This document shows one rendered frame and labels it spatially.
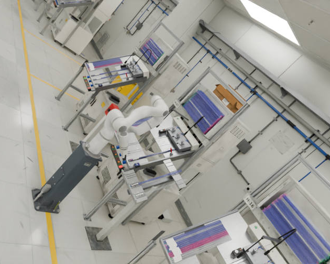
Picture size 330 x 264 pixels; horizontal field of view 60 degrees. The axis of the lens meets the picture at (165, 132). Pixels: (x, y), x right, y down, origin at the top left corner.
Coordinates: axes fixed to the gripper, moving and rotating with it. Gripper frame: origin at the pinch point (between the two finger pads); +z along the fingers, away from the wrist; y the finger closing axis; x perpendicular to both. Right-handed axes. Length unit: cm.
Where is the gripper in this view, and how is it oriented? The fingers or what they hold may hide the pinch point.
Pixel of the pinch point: (124, 158)
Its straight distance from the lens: 277.0
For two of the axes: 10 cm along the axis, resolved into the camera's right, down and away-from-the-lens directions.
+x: 9.2, -2.0, 3.4
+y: 3.9, 6.3, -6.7
